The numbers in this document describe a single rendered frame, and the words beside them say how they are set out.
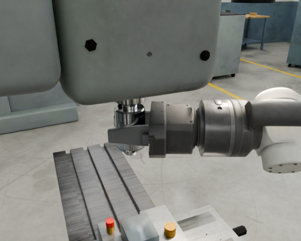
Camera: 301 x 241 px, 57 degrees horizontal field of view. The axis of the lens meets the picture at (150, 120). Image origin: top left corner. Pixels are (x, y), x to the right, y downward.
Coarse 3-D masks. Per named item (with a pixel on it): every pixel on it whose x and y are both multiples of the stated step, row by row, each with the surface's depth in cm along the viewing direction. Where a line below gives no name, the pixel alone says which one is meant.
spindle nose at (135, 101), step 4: (124, 100) 39; (128, 100) 39; (132, 100) 39; (136, 100) 40; (140, 100) 40; (144, 100) 41; (120, 104) 40; (124, 104) 40; (128, 104) 40; (132, 104) 40; (136, 104) 40
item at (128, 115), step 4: (140, 104) 43; (116, 108) 42; (120, 108) 42; (136, 108) 42; (140, 108) 42; (144, 108) 42; (116, 112) 41; (120, 112) 40; (124, 112) 40; (128, 112) 40; (132, 112) 40; (136, 112) 40; (140, 112) 41; (144, 112) 42; (120, 116) 41; (124, 116) 40; (128, 116) 40; (132, 116) 40; (136, 116) 41; (140, 116) 41
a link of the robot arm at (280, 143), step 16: (240, 112) 39; (256, 112) 36; (272, 112) 36; (288, 112) 36; (240, 128) 39; (256, 128) 38; (272, 128) 39; (288, 128) 39; (240, 144) 39; (256, 144) 41; (272, 144) 39; (288, 144) 38; (272, 160) 39; (288, 160) 38
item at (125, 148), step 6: (144, 114) 42; (120, 120) 41; (126, 120) 41; (132, 120) 41; (138, 120) 41; (144, 120) 42; (120, 126) 41; (120, 144) 43; (126, 144) 42; (120, 150) 43; (126, 150) 43; (132, 150) 43; (138, 150) 43
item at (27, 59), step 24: (0, 0) 21; (24, 0) 22; (48, 0) 23; (0, 24) 22; (24, 24) 22; (48, 24) 23; (0, 48) 22; (24, 48) 23; (48, 48) 24; (0, 72) 23; (24, 72) 24; (48, 72) 24; (0, 96) 25
